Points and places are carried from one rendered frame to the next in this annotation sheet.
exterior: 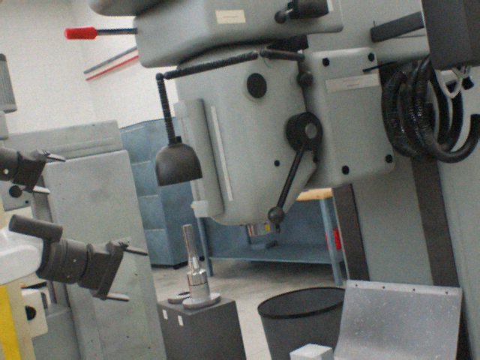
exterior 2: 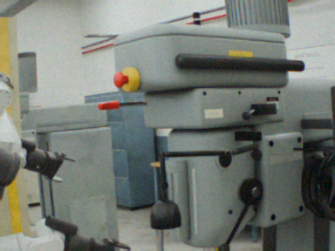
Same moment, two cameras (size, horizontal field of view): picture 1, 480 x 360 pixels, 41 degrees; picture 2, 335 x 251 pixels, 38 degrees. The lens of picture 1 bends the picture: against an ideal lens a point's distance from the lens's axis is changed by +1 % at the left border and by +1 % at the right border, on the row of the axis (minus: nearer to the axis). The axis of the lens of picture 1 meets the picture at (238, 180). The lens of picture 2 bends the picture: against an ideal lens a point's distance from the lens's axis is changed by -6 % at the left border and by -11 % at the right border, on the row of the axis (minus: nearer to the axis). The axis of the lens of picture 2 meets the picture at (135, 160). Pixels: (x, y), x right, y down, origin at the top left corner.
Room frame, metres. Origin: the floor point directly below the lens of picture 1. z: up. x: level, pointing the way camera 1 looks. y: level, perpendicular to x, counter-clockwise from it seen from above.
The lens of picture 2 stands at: (-0.18, 0.03, 1.69)
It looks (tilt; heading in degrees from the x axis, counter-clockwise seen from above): 6 degrees down; 6
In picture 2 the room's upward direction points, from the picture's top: 4 degrees counter-clockwise
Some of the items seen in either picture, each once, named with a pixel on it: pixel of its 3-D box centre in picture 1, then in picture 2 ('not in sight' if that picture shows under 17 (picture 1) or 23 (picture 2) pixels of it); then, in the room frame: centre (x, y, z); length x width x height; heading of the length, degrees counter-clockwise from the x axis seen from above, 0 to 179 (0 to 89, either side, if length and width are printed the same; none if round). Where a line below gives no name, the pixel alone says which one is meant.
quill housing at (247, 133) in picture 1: (244, 135); (211, 185); (1.22, -0.03, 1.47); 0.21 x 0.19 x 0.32; 38
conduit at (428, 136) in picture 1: (416, 112); (321, 183); (1.23, -0.36, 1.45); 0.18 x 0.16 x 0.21; 128
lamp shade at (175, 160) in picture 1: (176, 162); (165, 213); (1.00, 0.09, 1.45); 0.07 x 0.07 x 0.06
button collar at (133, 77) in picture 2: not in sight; (129, 79); (1.08, 0.16, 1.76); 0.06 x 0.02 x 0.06; 38
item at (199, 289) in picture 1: (199, 286); not in sight; (1.50, 0.14, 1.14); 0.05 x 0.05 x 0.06
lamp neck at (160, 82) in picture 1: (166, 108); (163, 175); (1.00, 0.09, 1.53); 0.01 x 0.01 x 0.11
